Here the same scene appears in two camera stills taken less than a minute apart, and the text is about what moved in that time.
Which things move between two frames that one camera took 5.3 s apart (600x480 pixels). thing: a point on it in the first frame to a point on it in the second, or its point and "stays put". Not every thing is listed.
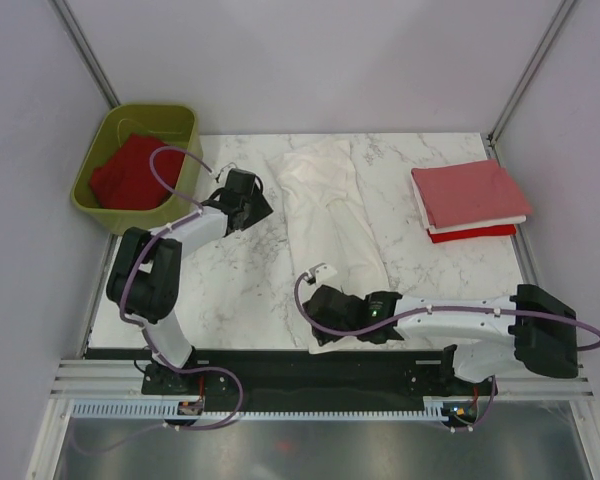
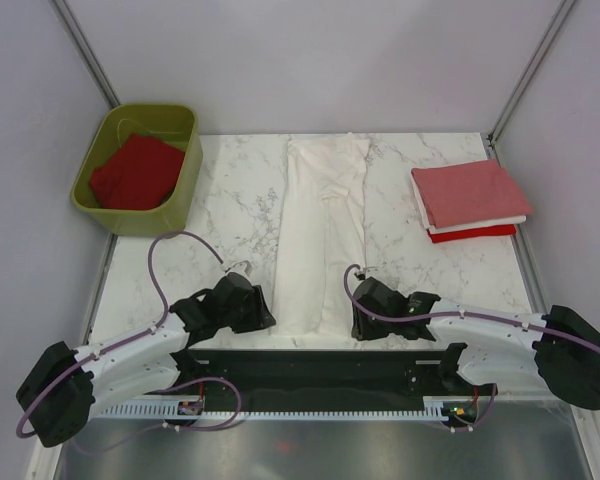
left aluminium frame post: (69, 24) stays put
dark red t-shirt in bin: (125, 181) stays put
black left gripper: (262, 209) to (259, 317)
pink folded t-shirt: (468, 192) stays put
